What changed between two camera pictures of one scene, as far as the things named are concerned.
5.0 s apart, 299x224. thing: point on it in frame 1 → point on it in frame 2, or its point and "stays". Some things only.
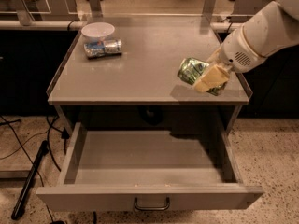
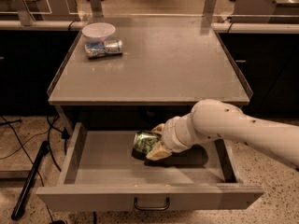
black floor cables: x=64 y=134 stays
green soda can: x=190 y=69 → x=143 y=143
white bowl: x=97 y=31 stays
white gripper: x=234 y=51 → x=170 y=133
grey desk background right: x=249 y=0 stays
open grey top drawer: x=146 y=166 stays
